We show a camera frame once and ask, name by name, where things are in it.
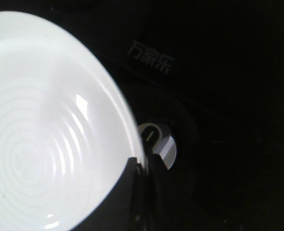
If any white round plate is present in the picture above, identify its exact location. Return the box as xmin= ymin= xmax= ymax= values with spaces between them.
xmin=0 ymin=11 xmax=145 ymax=231

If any right silver stove knob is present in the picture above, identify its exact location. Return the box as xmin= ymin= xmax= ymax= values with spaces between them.
xmin=138 ymin=121 xmax=178 ymax=169

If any black glass gas cooktop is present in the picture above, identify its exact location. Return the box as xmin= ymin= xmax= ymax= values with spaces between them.
xmin=0 ymin=0 xmax=284 ymax=231

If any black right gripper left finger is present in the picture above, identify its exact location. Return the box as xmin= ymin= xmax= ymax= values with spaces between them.
xmin=79 ymin=157 xmax=142 ymax=231

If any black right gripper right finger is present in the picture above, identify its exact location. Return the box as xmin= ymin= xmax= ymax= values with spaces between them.
xmin=148 ymin=154 xmax=218 ymax=231

